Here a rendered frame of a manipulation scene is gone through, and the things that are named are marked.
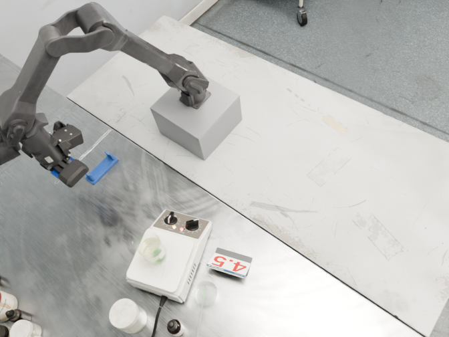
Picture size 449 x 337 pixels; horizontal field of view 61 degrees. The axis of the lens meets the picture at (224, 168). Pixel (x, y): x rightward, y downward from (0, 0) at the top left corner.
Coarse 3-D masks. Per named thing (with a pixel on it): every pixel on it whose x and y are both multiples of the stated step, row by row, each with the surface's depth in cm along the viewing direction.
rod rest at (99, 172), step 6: (108, 156) 108; (114, 156) 108; (102, 162) 108; (108, 162) 107; (114, 162) 108; (96, 168) 107; (102, 168) 107; (108, 168) 107; (90, 174) 106; (96, 174) 106; (102, 174) 106; (90, 180) 105; (96, 180) 105
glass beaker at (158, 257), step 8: (144, 232) 79; (152, 232) 79; (136, 240) 78; (160, 240) 79; (136, 248) 78; (160, 248) 78; (144, 256) 77; (152, 256) 77; (160, 256) 79; (152, 264) 81; (160, 264) 82
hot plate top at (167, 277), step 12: (168, 240) 85; (180, 240) 84; (168, 252) 83; (180, 252) 83; (132, 264) 83; (144, 264) 82; (168, 264) 82; (180, 264) 82; (132, 276) 81; (144, 276) 81; (156, 276) 81; (168, 276) 80; (180, 276) 80; (168, 288) 79
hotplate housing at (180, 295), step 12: (156, 228) 89; (192, 240) 86; (204, 240) 89; (192, 252) 84; (192, 264) 84; (192, 276) 86; (144, 288) 83; (156, 288) 81; (180, 288) 81; (180, 300) 83
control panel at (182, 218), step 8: (160, 216) 93; (176, 216) 93; (184, 216) 93; (160, 224) 90; (176, 224) 91; (184, 224) 91; (200, 224) 91; (176, 232) 88; (184, 232) 88; (192, 232) 88; (200, 232) 89
